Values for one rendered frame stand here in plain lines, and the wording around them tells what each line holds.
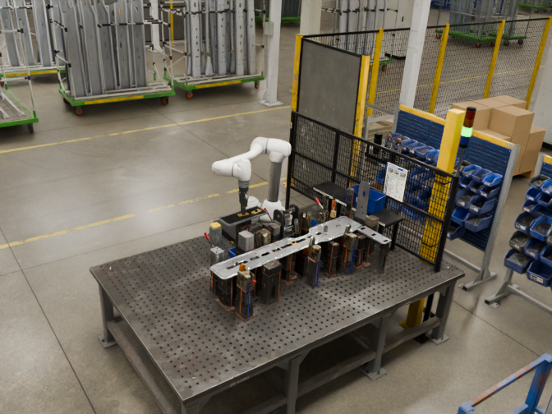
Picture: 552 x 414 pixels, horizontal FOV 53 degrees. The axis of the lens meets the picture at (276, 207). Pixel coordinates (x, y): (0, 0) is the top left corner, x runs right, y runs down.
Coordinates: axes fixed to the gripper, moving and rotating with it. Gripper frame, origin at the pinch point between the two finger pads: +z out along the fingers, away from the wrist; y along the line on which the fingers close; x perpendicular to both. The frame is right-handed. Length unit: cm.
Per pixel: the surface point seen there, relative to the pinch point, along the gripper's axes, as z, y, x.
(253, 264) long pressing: 20.1, 43.7, -12.2
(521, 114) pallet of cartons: 16, -135, 481
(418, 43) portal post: -59, -259, 393
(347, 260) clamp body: 39, 44, 71
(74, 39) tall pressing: -8, -673, 2
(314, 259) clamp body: 25, 49, 36
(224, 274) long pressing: 20, 48, -36
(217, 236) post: 12.0, 9.9, -25.6
